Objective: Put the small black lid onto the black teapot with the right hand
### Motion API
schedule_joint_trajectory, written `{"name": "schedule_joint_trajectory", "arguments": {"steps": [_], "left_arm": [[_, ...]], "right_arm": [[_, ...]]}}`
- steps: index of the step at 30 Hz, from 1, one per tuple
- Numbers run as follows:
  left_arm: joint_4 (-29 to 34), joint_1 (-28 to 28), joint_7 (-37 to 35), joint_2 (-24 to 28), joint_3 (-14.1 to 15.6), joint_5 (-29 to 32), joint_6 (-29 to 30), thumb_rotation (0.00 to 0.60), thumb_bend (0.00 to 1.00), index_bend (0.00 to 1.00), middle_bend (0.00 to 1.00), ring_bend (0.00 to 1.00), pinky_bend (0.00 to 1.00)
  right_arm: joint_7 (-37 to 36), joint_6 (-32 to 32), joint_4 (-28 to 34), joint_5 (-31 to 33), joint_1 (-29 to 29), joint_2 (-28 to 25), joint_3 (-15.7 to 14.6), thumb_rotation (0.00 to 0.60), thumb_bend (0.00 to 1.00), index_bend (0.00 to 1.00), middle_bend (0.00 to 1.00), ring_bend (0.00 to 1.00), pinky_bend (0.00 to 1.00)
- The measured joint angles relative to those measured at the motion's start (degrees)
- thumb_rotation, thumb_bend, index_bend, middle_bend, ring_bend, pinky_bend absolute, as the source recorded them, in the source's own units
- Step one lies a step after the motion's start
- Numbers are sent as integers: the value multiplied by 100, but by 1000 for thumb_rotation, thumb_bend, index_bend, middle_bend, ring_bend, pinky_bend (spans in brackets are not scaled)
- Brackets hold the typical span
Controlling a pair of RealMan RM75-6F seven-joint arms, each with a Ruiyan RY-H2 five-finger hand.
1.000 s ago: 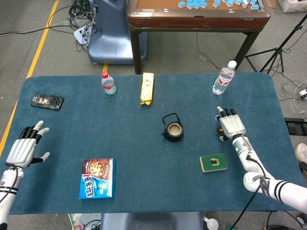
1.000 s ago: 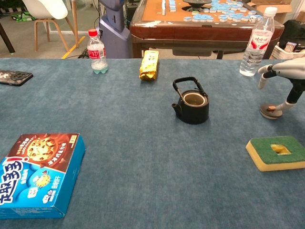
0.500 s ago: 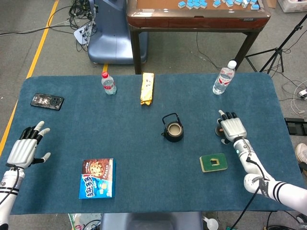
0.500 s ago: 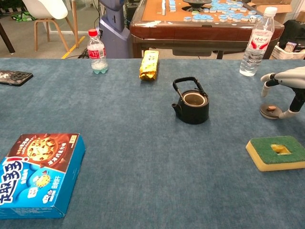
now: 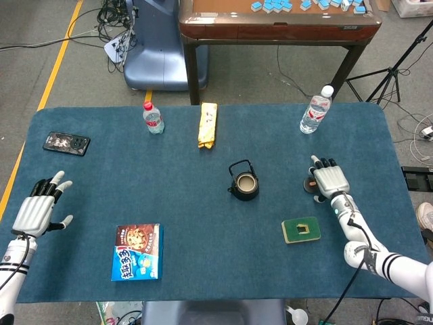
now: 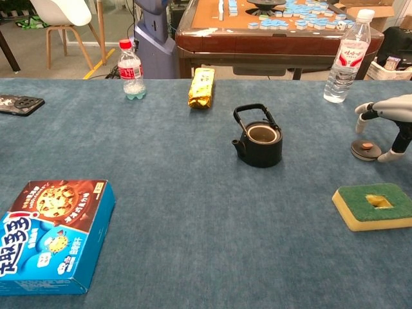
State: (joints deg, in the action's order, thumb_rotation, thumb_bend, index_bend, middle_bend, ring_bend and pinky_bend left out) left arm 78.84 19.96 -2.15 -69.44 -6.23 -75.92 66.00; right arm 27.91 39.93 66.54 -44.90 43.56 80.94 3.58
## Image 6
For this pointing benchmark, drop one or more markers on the cardboard box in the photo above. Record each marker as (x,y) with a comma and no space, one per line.
(380,11)

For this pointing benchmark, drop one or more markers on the white dotted mahjong tile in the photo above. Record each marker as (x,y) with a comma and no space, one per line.
(342,25)

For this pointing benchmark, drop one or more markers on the black cast iron teapot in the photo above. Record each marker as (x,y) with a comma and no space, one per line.
(260,154)

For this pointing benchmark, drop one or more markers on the brown mahjong table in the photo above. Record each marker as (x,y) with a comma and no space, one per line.
(257,43)

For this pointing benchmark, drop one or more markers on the black teapot lid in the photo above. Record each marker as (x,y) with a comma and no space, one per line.
(360,151)

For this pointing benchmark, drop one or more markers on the white chair wooden legs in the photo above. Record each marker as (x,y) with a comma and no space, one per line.
(61,13)

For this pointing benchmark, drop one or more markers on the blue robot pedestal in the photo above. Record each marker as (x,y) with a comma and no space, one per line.
(154,48)

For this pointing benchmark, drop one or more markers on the white cap water bottle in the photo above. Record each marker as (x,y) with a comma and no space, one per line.
(346,64)

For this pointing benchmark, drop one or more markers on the gold foil tea packet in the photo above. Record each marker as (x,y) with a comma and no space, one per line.
(202,88)

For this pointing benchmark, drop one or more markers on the blue felt table mat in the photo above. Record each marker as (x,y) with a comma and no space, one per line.
(193,209)

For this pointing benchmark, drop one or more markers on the red cap water bottle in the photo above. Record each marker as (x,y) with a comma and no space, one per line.
(131,74)

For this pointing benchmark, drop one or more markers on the blue cookie box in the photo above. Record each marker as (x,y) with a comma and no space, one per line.
(54,238)

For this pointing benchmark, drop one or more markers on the green yellow sponge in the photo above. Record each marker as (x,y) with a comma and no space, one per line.
(354,199)

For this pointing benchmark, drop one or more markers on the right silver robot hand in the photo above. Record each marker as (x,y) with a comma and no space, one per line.
(397,107)

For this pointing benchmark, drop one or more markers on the black smartphone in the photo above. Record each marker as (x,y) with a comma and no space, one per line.
(22,104)

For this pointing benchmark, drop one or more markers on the white plastic basket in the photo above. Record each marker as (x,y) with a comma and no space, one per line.
(386,74)

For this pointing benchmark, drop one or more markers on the black round tray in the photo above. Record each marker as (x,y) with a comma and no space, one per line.
(265,4)

